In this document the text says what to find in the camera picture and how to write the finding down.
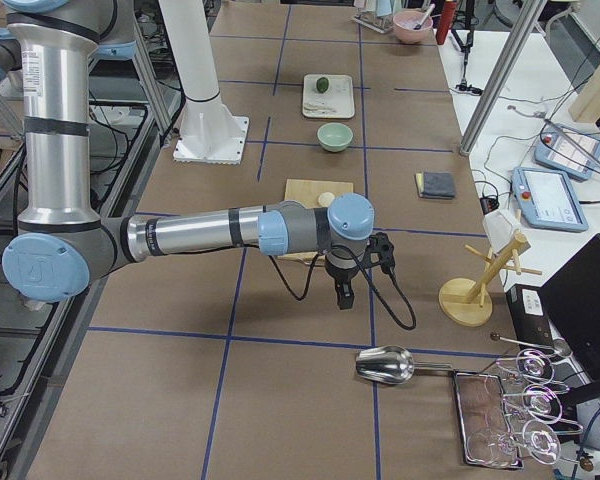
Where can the red bottle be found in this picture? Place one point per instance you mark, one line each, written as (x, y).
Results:
(446, 20)

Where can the green avocado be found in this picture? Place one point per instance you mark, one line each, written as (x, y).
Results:
(322, 85)

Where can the green ceramic bowl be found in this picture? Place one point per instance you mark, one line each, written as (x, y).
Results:
(334, 137)

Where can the wooden mug tree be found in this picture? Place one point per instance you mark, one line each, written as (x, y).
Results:
(466, 301)

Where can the black tripod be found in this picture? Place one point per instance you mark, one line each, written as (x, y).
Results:
(465, 48)

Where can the aluminium frame post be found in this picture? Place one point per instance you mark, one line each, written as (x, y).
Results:
(507, 59)

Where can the white ceramic spoon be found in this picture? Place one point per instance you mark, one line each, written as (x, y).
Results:
(318, 109)

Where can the white paper cup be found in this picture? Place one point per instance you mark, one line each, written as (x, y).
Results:
(500, 226)

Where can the blue teach pendant far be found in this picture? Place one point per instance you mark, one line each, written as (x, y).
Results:
(566, 149)

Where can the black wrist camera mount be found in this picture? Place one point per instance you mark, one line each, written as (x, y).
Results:
(382, 253)

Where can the pink bowl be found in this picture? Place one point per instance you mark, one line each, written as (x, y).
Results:
(409, 28)

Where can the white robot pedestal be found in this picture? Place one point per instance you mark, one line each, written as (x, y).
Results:
(208, 131)

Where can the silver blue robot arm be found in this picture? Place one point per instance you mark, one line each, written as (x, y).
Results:
(63, 244)

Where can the black monitor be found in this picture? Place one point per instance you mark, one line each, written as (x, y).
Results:
(571, 298)

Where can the blue teach pendant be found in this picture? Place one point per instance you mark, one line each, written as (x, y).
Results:
(547, 199)
(566, 149)

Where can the wooden cutting board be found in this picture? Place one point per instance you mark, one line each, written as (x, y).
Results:
(306, 191)

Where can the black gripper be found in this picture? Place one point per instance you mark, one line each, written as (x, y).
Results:
(342, 276)

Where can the metal tray with glass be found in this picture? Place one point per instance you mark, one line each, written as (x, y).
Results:
(479, 408)

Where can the white steamed bun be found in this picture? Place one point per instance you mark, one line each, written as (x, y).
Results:
(325, 199)

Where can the blue teach pendant near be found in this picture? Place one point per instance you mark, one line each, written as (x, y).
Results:
(547, 199)

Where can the white bear tray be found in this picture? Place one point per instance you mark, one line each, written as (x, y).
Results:
(340, 95)

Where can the grey folded cloth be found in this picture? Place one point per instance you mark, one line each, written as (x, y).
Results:
(435, 185)

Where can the clear wine glass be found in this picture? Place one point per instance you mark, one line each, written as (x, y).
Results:
(498, 448)

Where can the metal scoop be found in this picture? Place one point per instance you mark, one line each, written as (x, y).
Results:
(393, 365)

